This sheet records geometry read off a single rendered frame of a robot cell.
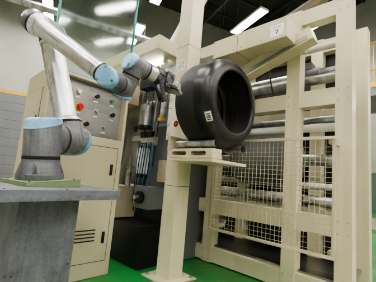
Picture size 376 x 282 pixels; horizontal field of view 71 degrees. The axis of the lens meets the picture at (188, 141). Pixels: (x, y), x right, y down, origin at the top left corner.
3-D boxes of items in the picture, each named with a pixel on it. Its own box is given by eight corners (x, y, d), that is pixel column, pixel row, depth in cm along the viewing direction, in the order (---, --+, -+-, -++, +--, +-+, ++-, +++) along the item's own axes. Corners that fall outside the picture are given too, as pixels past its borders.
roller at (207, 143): (173, 142, 176) (177, 140, 179) (175, 149, 177) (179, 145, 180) (214, 141, 152) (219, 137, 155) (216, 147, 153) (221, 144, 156)
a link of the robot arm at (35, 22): (16, -6, 124) (119, 69, 107) (37, 9, 136) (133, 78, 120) (3, 15, 125) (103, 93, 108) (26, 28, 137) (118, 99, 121)
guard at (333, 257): (207, 229, 206) (214, 140, 216) (208, 228, 207) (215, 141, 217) (334, 261, 144) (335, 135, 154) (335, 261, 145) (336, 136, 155)
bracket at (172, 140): (167, 150, 175) (168, 135, 176) (205, 157, 203) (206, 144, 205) (170, 150, 173) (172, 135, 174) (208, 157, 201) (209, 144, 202)
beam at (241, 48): (211, 59, 211) (213, 41, 213) (230, 70, 229) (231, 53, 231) (286, 35, 169) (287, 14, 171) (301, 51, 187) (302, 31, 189)
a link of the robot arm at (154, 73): (150, 78, 128) (139, 81, 134) (158, 81, 131) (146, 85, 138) (154, 61, 130) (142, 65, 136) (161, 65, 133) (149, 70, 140)
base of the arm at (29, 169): (27, 181, 102) (28, 155, 103) (5, 178, 113) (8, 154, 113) (72, 179, 118) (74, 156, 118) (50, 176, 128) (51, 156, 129)
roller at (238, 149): (200, 148, 196) (203, 145, 199) (202, 154, 197) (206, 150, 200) (240, 147, 172) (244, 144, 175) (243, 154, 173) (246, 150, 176)
